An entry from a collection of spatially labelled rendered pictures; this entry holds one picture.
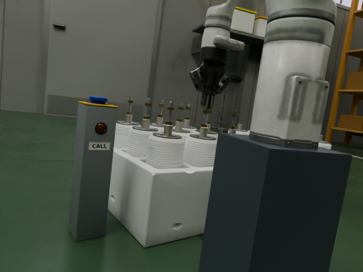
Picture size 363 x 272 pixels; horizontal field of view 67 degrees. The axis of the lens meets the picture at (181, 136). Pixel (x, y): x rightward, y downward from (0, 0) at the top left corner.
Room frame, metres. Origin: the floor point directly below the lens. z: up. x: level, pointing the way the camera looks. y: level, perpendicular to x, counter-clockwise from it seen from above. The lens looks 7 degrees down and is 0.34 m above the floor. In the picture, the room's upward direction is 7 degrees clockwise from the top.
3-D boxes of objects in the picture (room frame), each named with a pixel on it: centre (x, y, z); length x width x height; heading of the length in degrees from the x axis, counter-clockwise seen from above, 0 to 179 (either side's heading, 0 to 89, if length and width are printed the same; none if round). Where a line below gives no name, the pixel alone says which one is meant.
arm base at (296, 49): (0.42, -0.15, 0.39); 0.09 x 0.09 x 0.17; 20
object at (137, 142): (0.79, 0.11, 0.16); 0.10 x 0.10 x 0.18
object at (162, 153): (0.70, 0.04, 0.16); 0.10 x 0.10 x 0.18
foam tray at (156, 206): (0.86, 0.01, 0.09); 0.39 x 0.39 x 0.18; 37
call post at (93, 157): (0.63, 0.20, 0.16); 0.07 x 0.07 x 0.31; 37
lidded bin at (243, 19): (3.53, -0.43, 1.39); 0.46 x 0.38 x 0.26; 110
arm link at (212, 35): (0.75, -0.07, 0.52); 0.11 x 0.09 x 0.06; 30
